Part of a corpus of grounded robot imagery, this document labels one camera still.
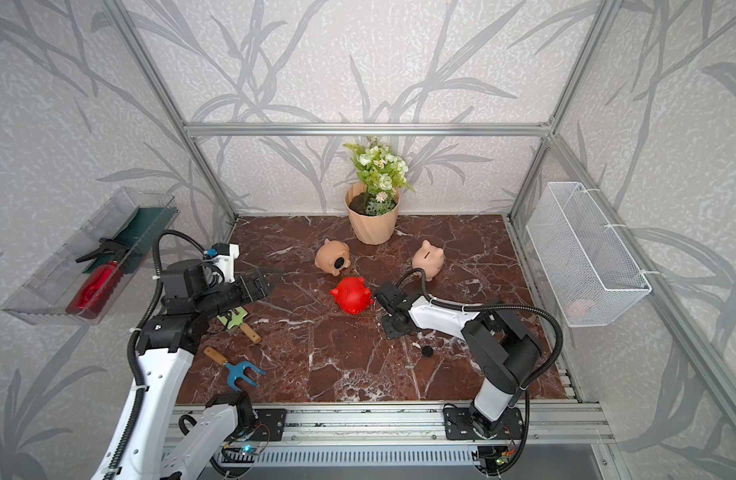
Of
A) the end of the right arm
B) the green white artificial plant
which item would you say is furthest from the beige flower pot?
the end of the right arm

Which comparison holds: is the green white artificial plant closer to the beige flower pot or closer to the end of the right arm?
the beige flower pot

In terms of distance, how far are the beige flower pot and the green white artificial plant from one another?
0.06ft

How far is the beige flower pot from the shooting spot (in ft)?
3.30

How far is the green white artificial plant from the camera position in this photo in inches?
37.6
